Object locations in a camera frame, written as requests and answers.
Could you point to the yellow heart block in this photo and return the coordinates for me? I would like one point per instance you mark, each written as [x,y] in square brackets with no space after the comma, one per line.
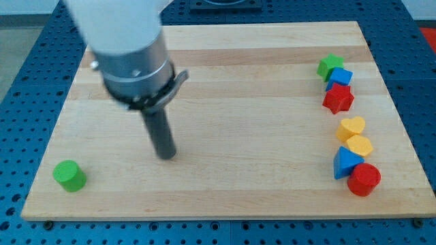
[349,127]

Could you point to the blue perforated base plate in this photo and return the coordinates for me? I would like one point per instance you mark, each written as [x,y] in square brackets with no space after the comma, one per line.
[33,103]

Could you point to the red cylinder block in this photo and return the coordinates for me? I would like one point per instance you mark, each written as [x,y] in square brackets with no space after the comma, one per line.
[364,178]

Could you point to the blue triangle block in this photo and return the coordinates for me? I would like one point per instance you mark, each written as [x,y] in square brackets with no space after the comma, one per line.
[344,162]

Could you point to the red star block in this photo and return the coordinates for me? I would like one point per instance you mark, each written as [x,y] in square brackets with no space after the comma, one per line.
[339,98]

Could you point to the wooden board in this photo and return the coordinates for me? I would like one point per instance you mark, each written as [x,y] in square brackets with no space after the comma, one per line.
[253,138]

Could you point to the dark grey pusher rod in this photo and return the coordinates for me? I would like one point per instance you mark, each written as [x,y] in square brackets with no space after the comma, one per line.
[160,133]

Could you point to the green star block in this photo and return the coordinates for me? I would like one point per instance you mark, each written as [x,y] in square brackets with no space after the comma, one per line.
[327,64]

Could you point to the yellow hexagon block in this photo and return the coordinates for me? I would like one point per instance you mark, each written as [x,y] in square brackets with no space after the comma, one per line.
[360,145]

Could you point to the blue cube block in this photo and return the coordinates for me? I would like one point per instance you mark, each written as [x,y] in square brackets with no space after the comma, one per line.
[340,76]

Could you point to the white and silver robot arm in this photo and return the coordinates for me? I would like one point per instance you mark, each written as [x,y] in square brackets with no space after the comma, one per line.
[127,40]

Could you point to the green cylinder block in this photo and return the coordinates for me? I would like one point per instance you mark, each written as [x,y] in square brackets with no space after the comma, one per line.
[69,175]

